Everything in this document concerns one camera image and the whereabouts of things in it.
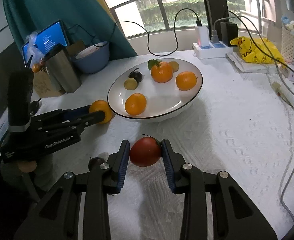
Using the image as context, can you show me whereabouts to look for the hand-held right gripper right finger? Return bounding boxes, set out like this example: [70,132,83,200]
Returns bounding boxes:
[161,139,278,240]

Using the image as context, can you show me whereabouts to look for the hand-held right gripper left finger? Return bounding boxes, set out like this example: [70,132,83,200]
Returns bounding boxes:
[14,140,130,240]

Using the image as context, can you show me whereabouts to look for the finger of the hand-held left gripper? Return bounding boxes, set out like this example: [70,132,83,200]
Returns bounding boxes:
[36,111,108,132]
[33,105,92,125]

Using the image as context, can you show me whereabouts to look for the small orange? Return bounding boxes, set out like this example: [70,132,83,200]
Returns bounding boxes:
[175,71,197,91]
[89,100,113,125]
[125,93,147,116]

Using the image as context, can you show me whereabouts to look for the red tomato with stem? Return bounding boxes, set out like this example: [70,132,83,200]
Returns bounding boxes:
[129,134,163,167]

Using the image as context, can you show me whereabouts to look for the dark purple plum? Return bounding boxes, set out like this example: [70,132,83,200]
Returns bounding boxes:
[88,157,107,170]
[129,68,144,83]

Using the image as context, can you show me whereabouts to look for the white plate with black rim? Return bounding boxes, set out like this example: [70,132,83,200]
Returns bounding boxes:
[107,58,204,123]

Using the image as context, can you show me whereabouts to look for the large orange with leaf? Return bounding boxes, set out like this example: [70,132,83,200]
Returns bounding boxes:
[147,59,174,83]

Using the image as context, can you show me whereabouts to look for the person's left hand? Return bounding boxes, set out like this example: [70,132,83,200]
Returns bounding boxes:
[16,160,37,173]

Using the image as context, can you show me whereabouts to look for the black round object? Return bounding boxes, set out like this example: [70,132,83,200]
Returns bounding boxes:
[29,99,42,117]

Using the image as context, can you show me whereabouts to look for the brown cardboard box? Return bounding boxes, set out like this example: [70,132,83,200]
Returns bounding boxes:
[33,40,86,98]

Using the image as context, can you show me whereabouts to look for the stainless steel tumbler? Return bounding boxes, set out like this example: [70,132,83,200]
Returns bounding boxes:
[45,43,82,94]

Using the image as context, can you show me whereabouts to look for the blue bowl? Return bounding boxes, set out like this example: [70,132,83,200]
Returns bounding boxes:
[71,41,110,74]

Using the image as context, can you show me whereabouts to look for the white textured tablecloth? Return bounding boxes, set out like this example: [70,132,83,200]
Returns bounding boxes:
[0,50,294,240]

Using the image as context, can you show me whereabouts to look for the clear plastic bag with oranges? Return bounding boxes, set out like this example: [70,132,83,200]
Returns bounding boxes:
[24,30,49,72]

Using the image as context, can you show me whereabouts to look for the tablet with blue screen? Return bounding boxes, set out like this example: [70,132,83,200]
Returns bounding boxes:
[21,20,69,65]

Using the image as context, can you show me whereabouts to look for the teal curtain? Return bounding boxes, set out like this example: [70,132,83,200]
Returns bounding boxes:
[2,0,139,63]

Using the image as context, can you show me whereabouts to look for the yellow curtain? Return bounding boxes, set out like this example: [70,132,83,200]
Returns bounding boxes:
[93,0,115,22]

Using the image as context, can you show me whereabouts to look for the white power strip blue sockets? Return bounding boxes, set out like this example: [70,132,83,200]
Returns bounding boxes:
[192,40,233,59]

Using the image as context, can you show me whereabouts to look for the white tissue pack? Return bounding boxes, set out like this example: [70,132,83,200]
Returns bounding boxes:
[225,51,275,73]

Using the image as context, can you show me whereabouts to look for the black balcony railing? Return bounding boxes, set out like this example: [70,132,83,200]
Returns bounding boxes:
[111,0,275,30]

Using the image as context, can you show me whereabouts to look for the white charger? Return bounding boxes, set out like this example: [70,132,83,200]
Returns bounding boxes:
[195,25,209,47]

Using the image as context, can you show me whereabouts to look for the yellow plastic bag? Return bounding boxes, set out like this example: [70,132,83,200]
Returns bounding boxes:
[230,37,287,67]

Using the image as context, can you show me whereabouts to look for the black power adapter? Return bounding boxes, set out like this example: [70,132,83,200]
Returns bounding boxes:
[220,21,238,46]

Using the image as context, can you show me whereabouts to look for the bundle of small packets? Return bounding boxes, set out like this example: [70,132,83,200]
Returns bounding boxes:
[280,15,294,39]

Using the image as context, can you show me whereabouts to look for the grey power cable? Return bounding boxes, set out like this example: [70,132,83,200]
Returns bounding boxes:
[210,15,294,224]

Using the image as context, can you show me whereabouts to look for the black charging cable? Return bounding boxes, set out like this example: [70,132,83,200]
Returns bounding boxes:
[66,8,202,55]

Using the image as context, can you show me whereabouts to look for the thin black cable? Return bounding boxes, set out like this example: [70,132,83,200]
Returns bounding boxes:
[226,9,294,88]

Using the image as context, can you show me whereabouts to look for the black window post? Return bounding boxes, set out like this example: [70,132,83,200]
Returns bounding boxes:
[198,0,228,40]

